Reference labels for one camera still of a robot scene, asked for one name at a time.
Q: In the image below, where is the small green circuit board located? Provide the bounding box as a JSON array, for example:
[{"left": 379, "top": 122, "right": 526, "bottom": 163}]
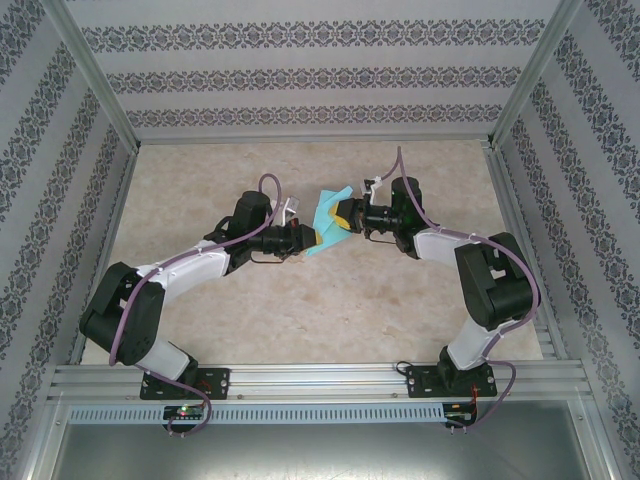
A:
[
  {"left": 444, "top": 402, "right": 479, "bottom": 426},
  {"left": 163, "top": 403, "right": 207, "bottom": 422}
]

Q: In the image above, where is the long aluminium mounting rail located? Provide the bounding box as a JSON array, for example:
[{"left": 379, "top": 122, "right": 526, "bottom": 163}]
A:
[{"left": 47, "top": 362, "right": 594, "bottom": 401}]

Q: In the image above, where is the aluminium frame post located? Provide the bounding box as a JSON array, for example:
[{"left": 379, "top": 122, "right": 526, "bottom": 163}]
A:
[
  {"left": 42, "top": 0, "right": 141, "bottom": 154},
  {"left": 487, "top": 0, "right": 586, "bottom": 149}
]

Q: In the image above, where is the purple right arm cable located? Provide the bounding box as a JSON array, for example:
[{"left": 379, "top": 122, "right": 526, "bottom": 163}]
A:
[{"left": 394, "top": 146, "right": 542, "bottom": 431}]

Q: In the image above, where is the grey metal sheet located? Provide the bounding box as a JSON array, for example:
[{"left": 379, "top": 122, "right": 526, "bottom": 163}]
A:
[{"left": 27, "top": 399, "right": 619, "bottom": 480}]

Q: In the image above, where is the light blue paper sheet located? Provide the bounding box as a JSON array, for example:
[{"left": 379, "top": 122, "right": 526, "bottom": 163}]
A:
[{"left": 305, "top": 184, "right": 354, "bottom": 259}]

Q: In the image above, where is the slotted grey cable duct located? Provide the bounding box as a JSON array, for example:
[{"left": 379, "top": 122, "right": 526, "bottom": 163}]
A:
[{"left": 67, "top": 402, "right": 446, "bottom": 426}]

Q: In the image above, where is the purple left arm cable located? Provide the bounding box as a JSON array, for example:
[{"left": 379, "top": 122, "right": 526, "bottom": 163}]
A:
[{"left": 108, "top": 173, "right": 286, "bottom": 437}]

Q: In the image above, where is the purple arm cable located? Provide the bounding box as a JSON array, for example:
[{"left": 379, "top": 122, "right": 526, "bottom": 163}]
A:
[
  {"left": 394, "top": 146, "right": 542, "bottom": 431},
  {"left": 108, "top": 173, "right": 286, "bottom": 437}
]

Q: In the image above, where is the aluminium frame cross bar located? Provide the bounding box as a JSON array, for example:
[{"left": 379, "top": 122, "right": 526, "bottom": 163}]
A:
[{"left": 133, "top": 130, "right": 497, "bottom": 147}]

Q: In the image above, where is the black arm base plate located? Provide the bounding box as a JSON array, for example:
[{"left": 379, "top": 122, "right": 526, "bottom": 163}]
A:
[
  {"left": 407, "top": 363, "right": 499, "bottom": 400},
  {"left": 140, "top": 367, "right": 232, "bottom": 401}
]

